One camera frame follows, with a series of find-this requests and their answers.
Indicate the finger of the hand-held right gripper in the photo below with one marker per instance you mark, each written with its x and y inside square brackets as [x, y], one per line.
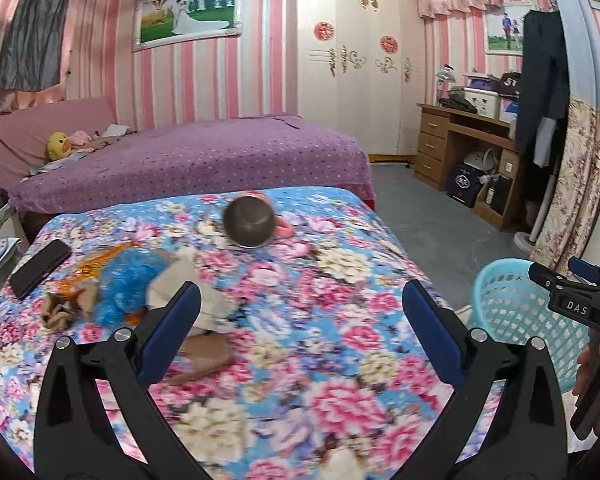
[592, 272]
[547, 277]

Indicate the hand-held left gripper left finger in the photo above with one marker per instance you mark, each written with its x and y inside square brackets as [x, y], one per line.
[172, 332]

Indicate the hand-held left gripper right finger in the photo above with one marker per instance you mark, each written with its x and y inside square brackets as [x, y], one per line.
[430, 332]

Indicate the brown paper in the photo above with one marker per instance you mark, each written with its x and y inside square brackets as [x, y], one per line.
[205, 357]
[57, 312]

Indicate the light blue plastic basket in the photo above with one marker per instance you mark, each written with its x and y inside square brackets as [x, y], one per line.
[510, 305]

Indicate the blue plastic bag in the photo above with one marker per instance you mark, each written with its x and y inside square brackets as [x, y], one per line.
[125, 285]

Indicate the orange wrapper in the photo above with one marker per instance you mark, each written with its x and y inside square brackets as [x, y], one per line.
[97, 260]

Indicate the person's right hand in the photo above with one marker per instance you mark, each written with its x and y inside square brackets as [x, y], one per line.
[583, 370]

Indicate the white standing fan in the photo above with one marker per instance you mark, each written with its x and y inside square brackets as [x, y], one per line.
[525, 240]

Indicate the floral curtain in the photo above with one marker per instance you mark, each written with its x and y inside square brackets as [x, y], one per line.
[577, 185]

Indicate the black flat case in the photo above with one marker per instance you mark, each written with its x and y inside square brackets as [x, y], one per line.
[500, 192]

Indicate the floral blanket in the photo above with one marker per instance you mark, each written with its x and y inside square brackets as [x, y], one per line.
[305, 310]

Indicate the black printed box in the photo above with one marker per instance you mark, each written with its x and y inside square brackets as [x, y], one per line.
[462, 182]

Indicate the pink mug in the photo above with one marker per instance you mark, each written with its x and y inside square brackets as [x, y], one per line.
[247, 220]

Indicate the white rounded appliance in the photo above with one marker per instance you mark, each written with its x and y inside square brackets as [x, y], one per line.
[477, 160]

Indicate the red bed skirt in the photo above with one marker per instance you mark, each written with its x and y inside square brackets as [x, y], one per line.
[372, 204]

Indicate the black phone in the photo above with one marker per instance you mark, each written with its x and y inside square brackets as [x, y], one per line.
[40, 267]

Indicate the purple covered bed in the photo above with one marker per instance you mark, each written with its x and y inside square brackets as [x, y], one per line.
[205, 160]

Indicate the wooden desk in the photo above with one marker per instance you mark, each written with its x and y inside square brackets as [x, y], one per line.
[432, 140]

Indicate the white storage box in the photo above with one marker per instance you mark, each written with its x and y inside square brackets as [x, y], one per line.
[482, 102]

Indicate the dark hanging coat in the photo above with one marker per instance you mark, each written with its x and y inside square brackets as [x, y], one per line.
[542, 85]

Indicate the black cap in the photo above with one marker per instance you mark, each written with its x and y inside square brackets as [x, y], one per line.
[511, 85]

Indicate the dark green cloth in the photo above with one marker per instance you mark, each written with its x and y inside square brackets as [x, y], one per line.
[457, 102]

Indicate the purple box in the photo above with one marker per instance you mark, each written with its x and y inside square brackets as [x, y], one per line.
[485, 81]

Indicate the beige cloth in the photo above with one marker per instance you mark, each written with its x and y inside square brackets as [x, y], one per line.
[112, 132]

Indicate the pink plush toy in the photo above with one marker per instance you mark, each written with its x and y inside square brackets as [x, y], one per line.
[81, 137]

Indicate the yellow duck plush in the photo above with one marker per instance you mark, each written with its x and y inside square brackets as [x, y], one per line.
[58, 145]

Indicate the table lamp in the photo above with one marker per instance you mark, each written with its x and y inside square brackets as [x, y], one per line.
[446, 77]

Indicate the pink covered headboard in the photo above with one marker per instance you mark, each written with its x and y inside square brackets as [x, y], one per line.
[30, 127]

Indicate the small framed photo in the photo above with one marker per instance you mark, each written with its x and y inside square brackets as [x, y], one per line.
[502, 30]

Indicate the white wardrobe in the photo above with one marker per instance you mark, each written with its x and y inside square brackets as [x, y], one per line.
[360, 90]

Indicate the red paper cut decoration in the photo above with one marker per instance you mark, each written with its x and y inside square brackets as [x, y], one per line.
[389, 44]
[324, 30]

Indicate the framed wedding picture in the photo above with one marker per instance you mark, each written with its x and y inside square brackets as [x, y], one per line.
[187, 17]

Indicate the grey curtain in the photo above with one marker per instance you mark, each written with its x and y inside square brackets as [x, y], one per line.
[32, 30]

